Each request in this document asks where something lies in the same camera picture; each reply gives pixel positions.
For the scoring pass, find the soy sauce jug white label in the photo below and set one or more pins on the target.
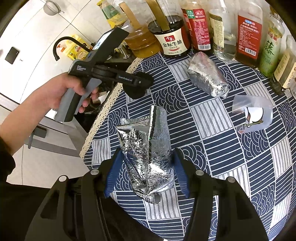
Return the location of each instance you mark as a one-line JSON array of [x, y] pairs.
[[167, 25]]

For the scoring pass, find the red label sauce bottle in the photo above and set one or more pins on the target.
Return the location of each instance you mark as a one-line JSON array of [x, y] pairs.
[[197, 20]]

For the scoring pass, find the small dark brown bottle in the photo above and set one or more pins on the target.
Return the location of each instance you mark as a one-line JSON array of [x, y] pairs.
[[284, 76]]

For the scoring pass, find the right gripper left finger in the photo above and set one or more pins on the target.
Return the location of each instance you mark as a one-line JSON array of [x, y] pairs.
[[72, 209]]

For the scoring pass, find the green label glass bottle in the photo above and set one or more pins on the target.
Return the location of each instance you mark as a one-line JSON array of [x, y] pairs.
[[113, 16]]

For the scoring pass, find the folded silver foil bag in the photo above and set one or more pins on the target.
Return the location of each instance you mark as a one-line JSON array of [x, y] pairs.
[[205, 75]]

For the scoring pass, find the dark bottle red label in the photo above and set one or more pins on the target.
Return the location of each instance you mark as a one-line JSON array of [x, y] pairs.
[[249, 19]]

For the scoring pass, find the green label oil bottle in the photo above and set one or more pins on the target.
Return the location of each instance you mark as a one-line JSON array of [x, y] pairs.
[[272, 45]]

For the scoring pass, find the yellow dish soap bottle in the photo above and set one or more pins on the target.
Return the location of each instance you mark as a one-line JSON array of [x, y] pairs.
[[76, 47]]

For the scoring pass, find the person's left hand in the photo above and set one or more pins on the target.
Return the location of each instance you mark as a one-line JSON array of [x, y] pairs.
[[49, 95]]

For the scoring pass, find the clear bottle beige label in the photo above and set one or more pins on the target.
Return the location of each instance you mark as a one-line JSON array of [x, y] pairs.
[[224, 32]]

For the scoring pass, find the black kitchen faucet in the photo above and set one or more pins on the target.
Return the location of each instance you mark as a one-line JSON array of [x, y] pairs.
[[69, 46]]

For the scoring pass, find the blue patterned tablecloth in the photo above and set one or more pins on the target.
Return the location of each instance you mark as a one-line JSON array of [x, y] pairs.
[[208, 133]]

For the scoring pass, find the person's left forearm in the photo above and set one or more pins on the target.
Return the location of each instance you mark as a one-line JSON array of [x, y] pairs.
[[21, 122]]

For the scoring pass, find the black wall socket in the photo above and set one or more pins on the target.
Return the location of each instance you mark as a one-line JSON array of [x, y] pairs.
[[12, 55]]

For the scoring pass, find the metal mesh strainer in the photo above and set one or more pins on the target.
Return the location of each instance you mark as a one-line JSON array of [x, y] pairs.
[[51, 8]]

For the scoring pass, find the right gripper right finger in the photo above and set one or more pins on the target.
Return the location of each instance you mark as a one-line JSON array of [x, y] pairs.
[[237, 217]]

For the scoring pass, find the silver foil bag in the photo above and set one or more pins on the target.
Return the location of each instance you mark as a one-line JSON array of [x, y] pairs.
[[146, 146], [205, 75]]

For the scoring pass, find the clear cooking oil jug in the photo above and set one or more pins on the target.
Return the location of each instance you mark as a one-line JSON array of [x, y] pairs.
[[140, 40]]

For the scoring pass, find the clear printed plastic cup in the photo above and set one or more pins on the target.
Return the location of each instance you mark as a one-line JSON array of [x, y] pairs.
[[257, 110]]

